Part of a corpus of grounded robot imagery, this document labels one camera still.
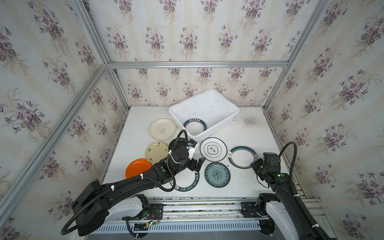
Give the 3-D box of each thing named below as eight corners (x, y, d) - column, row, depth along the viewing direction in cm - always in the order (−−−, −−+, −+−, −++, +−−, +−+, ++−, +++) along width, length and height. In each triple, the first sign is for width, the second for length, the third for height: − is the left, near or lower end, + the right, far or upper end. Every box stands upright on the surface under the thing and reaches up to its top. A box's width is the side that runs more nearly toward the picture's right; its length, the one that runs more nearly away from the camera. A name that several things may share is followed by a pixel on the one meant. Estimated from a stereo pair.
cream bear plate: (148, 140, 103) (147, 136, 100) (152, 121, 114) (151, 117, 110) (175, 140, 103) (175, 136, 100) (177, 121, 114) (176, 118, 111)
